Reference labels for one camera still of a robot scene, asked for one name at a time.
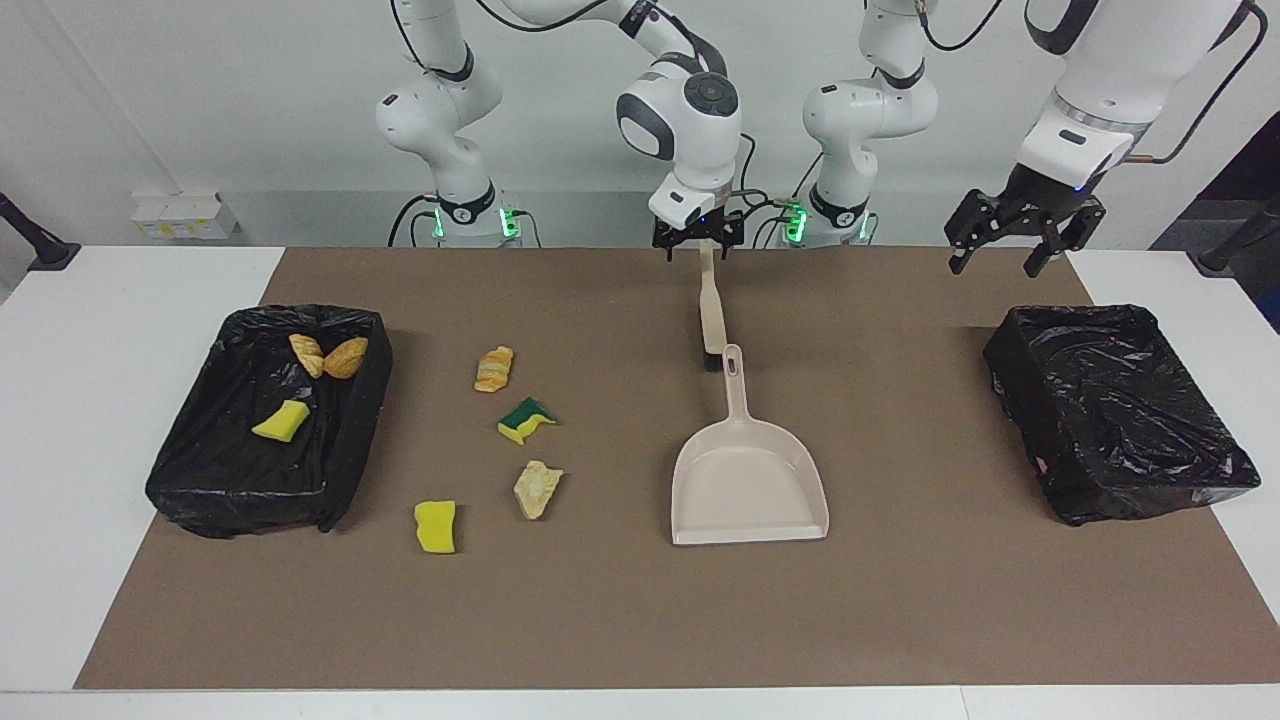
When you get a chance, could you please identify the brown table mat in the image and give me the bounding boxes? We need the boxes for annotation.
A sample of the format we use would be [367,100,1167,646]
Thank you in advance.
[75,247,1280,691]

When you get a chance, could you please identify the plain yellow sponge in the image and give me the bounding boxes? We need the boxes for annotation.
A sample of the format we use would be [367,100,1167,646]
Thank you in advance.
[414,500,458,555]

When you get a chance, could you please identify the brown bread roll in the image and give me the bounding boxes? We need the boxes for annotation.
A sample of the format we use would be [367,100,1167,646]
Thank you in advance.
[323,337,370,380]

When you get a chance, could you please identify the striped orange croissant piece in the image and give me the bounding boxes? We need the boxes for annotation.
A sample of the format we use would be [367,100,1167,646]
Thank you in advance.
[474,346,515,394]

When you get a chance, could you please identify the beige bread chunk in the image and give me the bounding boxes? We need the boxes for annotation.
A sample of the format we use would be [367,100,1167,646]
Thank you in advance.
[513,460,564,521]

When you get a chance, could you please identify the black base cable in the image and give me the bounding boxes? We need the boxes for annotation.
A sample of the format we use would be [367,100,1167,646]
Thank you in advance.
[742,195,793,249]
[388,193,441,248]

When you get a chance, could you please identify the black lined trash bin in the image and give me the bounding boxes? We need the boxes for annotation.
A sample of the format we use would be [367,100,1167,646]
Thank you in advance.
[145,304,394,539]
[983,304,1262,527]

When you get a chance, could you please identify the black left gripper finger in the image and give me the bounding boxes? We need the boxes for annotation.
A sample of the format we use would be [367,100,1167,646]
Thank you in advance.
[947,190,1006,274]
[1023,200,1106,278]

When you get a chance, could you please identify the beige brush black bristles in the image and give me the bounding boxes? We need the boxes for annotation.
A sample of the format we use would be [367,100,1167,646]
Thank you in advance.
[697,245,728,373]

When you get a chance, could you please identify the beige plastic dustpan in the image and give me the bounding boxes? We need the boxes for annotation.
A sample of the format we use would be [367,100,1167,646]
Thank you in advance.
[670,344,830,547]

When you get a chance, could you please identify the white wall socket box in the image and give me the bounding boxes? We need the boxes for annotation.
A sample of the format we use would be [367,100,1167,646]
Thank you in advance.
[132,192,241,241]

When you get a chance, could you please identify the small yellow green sponge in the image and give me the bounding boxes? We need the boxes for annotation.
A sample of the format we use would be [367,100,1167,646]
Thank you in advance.
[250,400,312,443]

